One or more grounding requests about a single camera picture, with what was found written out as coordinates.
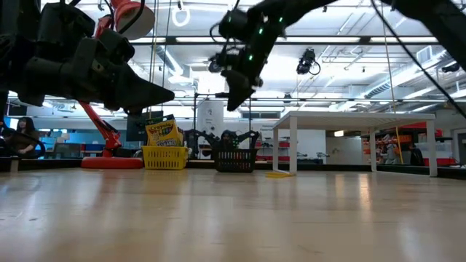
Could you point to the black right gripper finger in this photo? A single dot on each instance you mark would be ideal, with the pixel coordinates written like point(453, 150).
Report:
point(238, 89)

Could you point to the black plastic basket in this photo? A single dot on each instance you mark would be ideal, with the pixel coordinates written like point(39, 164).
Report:
point(234, 160)

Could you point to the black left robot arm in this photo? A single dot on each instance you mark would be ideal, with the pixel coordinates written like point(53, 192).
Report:
point(14, 43)

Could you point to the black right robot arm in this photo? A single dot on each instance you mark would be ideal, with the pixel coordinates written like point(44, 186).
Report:
point(437, 18)

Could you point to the black background robot arm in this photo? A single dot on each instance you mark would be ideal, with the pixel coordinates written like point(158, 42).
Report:
point(196, 140)
point(251, 137)

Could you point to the black computer monitor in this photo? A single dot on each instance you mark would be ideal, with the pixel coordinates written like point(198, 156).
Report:
point(134, 127)

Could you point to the black ceiling spotlight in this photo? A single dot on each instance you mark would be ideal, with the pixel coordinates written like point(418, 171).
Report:
point(306, 60)
point(450, 67)

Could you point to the person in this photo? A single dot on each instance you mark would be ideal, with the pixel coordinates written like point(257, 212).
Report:
point(416, 154)
point(25, 127)
point(227, 140)

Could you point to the yellow plastic basket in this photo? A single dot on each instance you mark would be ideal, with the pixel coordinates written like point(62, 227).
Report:
point(164, 158)

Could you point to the yellow rubber band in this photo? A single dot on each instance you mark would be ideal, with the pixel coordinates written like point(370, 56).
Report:
point(278, 175)

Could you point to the white perforated shelf riser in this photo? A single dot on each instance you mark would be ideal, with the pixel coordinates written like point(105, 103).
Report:
point(346, 120)

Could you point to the thin yellow pole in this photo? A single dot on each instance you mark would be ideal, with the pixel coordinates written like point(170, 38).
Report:
point(395, 116)

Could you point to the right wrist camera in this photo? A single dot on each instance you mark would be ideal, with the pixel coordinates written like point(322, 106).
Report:
point(222, 60)

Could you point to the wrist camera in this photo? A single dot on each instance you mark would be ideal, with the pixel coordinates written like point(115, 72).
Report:
point(222, 60)
point(65, 25)

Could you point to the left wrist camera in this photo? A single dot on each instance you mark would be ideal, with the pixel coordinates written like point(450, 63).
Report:
point(65, 25)

